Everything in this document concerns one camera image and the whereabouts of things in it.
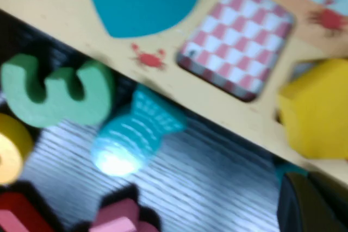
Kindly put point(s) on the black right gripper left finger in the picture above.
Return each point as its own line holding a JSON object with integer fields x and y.
{"x": 299, "y": 207}

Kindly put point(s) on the colourful wooden puzzle board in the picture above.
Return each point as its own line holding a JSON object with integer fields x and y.
{"x": 68, "y": 12}

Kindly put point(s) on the teal wooden fish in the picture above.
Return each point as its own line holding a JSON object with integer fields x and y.
{"x": 130, "y": 139}

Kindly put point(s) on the yellow number six piece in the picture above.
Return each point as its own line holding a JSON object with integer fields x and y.
{"x": 12, "y": 150}

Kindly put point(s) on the pink number five piece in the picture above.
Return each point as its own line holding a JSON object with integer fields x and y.
{"x": 119, "y": 218}

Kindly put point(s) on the green number three piece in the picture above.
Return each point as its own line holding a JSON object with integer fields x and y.
{"x": 54, "y": 109}

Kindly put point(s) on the red number seven piece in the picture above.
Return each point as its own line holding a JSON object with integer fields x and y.
{"x": 19, "y": 213}

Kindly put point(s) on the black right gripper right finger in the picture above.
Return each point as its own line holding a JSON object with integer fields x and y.
{"x": 335, "y": 204}

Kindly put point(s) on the yellow pentagon piece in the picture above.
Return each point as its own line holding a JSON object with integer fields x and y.
{"x": 318, "y": 112}

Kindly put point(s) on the teal heart piece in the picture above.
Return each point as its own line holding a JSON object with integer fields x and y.
{"x": 144, "y": 1}

